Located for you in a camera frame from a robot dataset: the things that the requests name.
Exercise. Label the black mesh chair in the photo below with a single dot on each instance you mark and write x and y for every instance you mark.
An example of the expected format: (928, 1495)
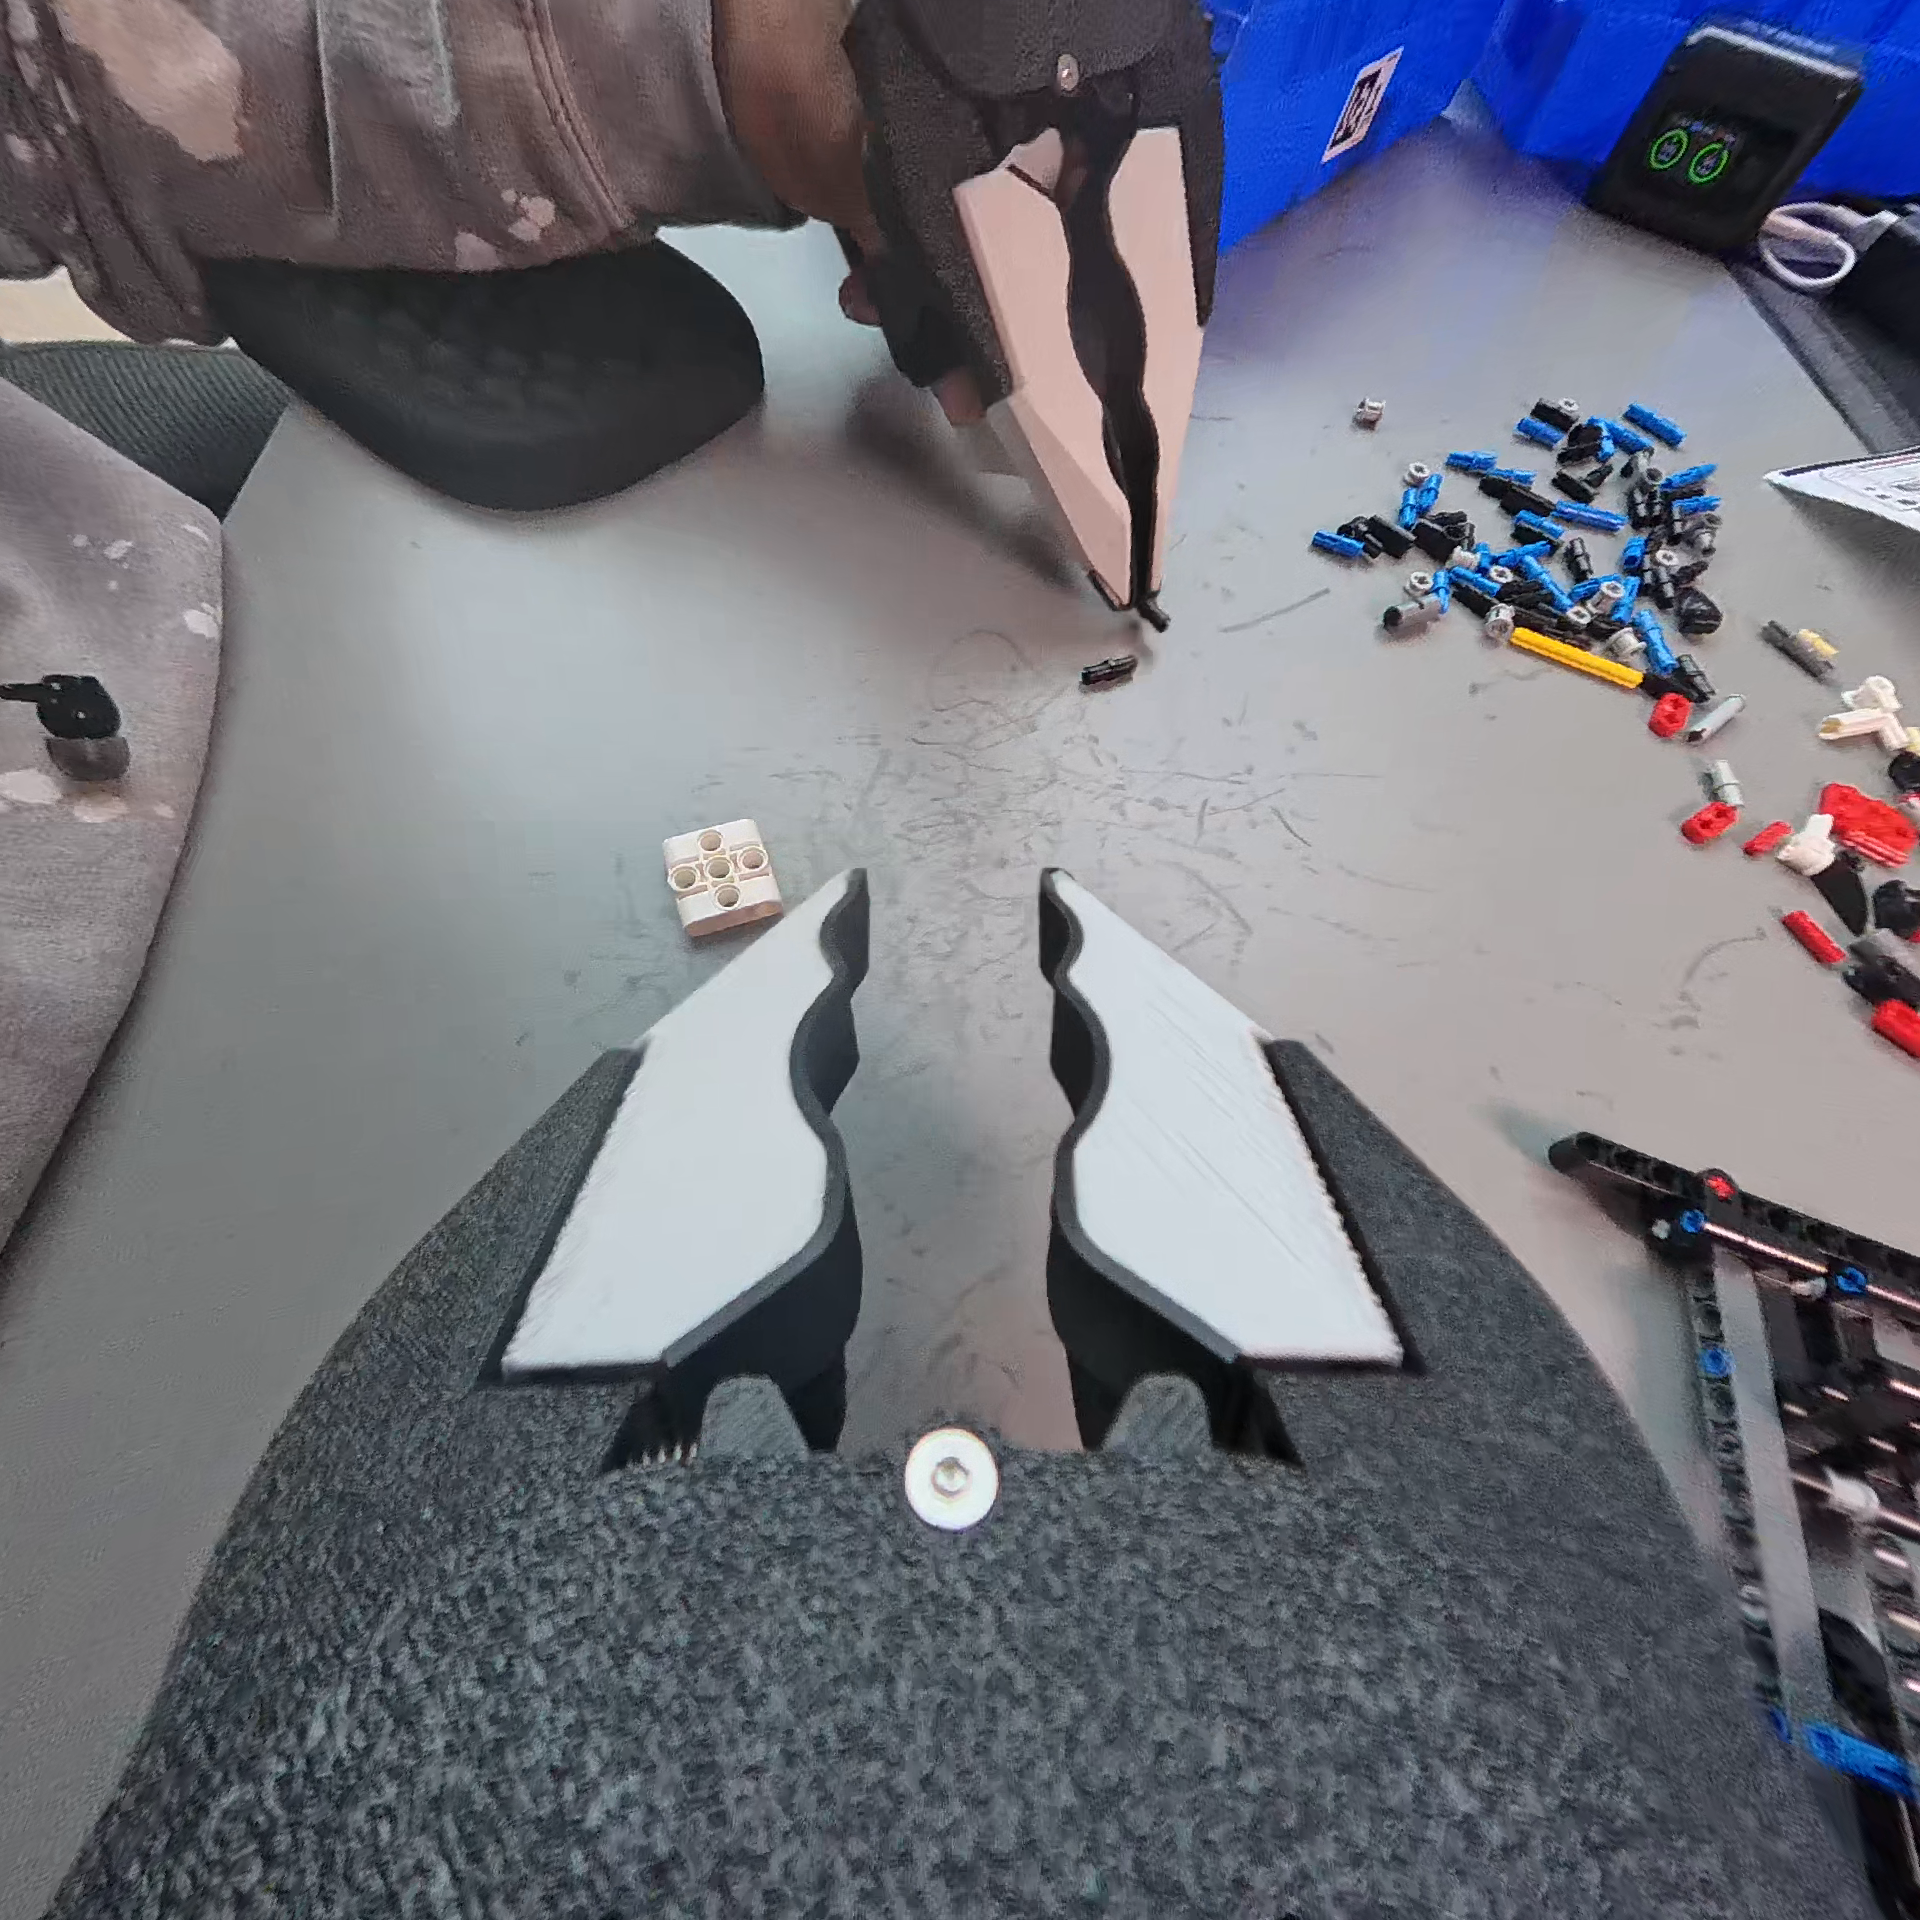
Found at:
(135, 422)

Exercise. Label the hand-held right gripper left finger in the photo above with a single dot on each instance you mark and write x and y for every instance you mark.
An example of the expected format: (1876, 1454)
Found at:
(691, 1200)

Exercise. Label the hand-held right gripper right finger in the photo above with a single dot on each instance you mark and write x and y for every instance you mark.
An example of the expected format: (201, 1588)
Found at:
(1215, 1200)

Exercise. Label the black power bank green display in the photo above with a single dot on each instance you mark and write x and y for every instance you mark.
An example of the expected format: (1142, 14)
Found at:
(1724, 143)

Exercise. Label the pile of red white pieces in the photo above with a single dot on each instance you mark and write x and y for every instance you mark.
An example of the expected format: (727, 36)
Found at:
(1862, 825)

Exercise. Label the blue plastic bin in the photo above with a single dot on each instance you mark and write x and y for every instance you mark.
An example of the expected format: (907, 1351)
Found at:
(1545, 59)

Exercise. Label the grey desk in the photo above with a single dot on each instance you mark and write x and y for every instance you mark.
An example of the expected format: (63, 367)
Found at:
(523, 674)

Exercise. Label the person's left forearm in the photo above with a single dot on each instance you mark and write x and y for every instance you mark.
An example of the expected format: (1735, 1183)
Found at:
(375, 120)

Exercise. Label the person's left hand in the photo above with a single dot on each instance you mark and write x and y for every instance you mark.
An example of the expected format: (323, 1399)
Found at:
(786, 105)

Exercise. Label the pile of blue black pins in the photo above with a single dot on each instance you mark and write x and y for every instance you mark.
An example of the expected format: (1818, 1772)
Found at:
(1559, 540)

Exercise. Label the small black tan toy pin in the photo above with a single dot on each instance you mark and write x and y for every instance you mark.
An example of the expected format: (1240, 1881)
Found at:
(1796, 646)

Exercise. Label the yellow toy axle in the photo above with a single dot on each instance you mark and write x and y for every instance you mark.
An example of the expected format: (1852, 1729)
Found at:
(1576, 656)

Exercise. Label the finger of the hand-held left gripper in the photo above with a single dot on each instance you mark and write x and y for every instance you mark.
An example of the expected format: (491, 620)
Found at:
(1178, 271)
(1036, 299)

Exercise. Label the white square toy connector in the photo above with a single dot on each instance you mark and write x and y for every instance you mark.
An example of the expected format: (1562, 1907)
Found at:
(723, 881)

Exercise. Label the grey toy axle connector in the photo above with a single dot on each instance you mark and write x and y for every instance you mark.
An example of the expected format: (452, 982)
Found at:
(1407, 612)

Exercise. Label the grey black toy chassis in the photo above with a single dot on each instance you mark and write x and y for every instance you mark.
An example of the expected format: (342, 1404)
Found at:
(1799, 1276)

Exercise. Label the sticker sheet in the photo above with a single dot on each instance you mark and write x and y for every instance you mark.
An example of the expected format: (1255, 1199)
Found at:
(1862, 488)

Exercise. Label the black oval pad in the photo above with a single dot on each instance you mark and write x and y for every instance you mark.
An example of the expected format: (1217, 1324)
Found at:
(495, 388)

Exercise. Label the blue bin with square tag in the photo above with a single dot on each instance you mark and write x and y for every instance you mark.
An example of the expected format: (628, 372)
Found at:
(1306, 120)

